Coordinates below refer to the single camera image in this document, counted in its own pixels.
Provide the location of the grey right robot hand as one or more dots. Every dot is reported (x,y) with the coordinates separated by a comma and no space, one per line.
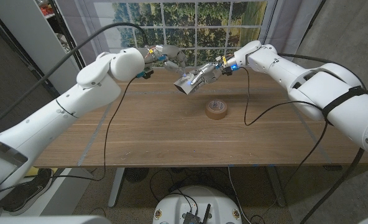
(210,73)

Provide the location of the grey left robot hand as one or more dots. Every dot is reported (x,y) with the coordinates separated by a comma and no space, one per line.
(171,53)

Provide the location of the white kitchen timer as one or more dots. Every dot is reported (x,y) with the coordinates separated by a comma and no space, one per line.
(182,84)

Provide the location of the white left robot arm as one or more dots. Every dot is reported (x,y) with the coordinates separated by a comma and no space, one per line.
(62,112)

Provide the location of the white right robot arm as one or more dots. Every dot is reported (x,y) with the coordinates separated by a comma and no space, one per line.
(311,87)

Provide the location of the brown tape roll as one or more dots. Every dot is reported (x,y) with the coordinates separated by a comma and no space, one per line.
(215,114)

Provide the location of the printed window backdrop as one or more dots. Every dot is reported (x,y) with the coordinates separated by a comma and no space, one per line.
(209,28)

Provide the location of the black backdrop stand pole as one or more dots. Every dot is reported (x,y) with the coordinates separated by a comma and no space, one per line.
(66,34)

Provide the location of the round black floor fan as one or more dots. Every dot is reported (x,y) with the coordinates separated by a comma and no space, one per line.
(136,174)

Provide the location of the grey table leg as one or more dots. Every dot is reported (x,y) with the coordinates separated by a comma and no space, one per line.
(277,186)

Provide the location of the red shelf items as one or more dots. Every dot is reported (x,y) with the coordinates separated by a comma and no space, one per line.
(45,7)

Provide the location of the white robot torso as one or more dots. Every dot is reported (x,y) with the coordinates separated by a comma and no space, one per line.
(171,205)

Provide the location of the white cabinet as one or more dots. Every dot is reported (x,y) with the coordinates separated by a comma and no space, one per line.
(31,37)

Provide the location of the white table leg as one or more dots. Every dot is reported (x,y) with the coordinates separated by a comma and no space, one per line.
(117,186)

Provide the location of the black module with antenna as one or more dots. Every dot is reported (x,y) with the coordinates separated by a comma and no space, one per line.
(191,218)

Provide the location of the yellow floor pad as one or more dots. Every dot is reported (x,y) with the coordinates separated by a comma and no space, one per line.
(39,171)

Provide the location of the black sneaker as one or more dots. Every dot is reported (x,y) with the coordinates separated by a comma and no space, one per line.
(25,193)

